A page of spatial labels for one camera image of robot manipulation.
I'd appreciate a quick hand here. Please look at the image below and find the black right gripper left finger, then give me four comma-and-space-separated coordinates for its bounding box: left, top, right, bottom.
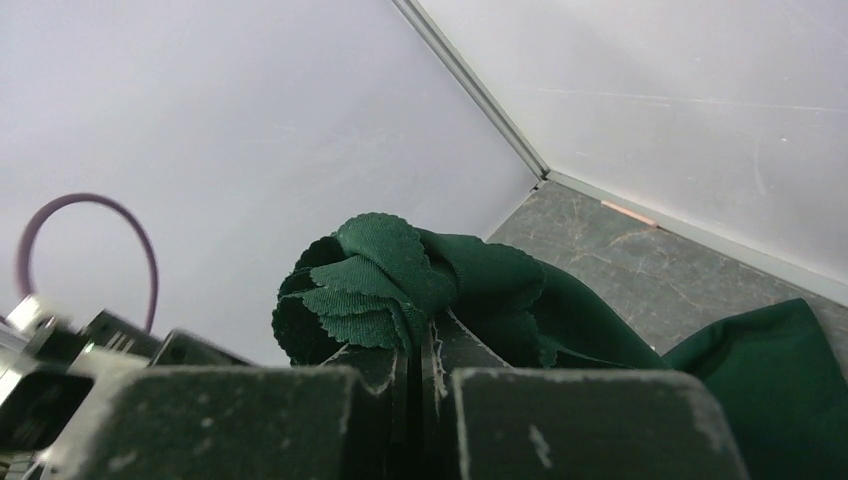
43, 346, 407, 479

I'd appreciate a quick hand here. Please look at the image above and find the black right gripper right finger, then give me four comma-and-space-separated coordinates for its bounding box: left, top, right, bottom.
420, 312, 748, 479

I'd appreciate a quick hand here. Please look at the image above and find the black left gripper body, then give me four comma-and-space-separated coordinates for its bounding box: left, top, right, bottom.
76, 310, 251, 368

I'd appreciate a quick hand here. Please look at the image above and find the dark green cloth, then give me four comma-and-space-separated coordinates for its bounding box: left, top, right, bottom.
271, 213, 847, 479

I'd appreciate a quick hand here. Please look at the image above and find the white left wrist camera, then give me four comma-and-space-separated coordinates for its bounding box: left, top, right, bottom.
1, 294, 161, 479

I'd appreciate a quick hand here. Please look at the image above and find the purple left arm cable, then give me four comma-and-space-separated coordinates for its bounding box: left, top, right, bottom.
14, 192, 160, 335

